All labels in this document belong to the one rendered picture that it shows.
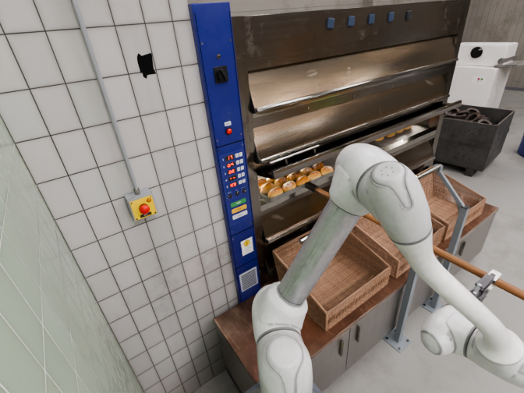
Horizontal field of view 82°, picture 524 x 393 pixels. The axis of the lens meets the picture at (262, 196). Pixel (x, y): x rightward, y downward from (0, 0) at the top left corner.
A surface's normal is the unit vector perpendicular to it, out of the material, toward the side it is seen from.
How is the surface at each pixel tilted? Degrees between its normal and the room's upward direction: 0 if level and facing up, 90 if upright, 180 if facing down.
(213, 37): 90
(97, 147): 90
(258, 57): 90
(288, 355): 6
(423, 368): 0
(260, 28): 90
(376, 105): 70
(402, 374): 0
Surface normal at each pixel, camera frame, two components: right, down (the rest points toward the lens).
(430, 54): 0.51, 0.07
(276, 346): -0.01, -0.77
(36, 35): 0.57, 0.38
